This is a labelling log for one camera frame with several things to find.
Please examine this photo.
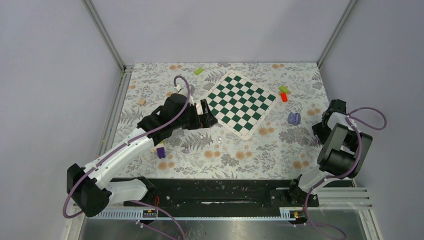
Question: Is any lime green block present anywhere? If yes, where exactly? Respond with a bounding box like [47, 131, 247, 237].
[193, 67, 204, 76]
[278, 85, 289, 94]

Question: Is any green white chessboard mat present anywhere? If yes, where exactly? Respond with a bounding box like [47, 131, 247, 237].
[204, 71, 278, 141]

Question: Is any right aluminium frame post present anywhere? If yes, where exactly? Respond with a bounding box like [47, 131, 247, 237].
[316, 0, 358, 69]

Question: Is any red block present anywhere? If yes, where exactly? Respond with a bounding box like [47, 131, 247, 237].
[280, 92, 288, 103]

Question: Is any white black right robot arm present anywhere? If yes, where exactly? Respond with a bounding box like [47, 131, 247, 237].
[284, 99, 373, 206]

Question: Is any purple block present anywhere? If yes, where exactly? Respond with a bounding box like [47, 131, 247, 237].
[156, 147, 166, 159]

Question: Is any white slotted cable duct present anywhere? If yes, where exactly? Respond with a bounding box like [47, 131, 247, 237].
[91, 207, 297, 221]

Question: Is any left aluminium frame post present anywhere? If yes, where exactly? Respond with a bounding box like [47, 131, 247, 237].
[82, 0, 127, 71]

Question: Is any lime green block right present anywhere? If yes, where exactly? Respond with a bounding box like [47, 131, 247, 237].
[278, 85, 289, 94]

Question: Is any lime green block far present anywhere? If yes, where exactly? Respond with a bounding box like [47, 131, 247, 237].
[193, 67, 204, 76]

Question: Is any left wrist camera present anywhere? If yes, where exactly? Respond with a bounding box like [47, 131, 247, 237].
[174, 84, 187, 95]

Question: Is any aluminium frame post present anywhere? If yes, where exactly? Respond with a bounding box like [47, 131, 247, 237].
[82, 0, 127, 71]
[316, 0, 358, 69]

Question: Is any floral patterned table mat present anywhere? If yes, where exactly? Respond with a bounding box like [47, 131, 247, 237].
[113, 63, 329, 179]

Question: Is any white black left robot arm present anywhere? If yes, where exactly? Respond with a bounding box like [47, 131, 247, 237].
[62, 93, 218, 219]

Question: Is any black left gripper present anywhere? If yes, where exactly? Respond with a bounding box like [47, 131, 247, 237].
[172, 99, 218, 130]

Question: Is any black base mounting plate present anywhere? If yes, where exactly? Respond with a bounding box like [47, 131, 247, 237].
[109, 178, 355, 218]

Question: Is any small wooden cube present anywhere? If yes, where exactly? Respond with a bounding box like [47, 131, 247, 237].
[137, 98, 146, 106]

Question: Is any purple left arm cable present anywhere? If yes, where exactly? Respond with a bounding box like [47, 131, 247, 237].
[62, 75, 193, 240]

